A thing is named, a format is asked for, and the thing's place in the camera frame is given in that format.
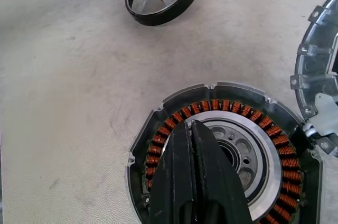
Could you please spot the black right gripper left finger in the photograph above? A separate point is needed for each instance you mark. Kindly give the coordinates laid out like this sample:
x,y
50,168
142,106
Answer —
x,y
174,181

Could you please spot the metal housing with circuit board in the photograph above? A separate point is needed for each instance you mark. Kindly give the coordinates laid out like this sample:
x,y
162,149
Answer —
x,y
309,76

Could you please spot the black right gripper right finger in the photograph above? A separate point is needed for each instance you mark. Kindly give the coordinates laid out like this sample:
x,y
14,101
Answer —
x,y
216,187

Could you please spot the motor stator with copper coils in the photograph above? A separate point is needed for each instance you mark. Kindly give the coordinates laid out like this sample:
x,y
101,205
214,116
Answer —
x,y
269,155

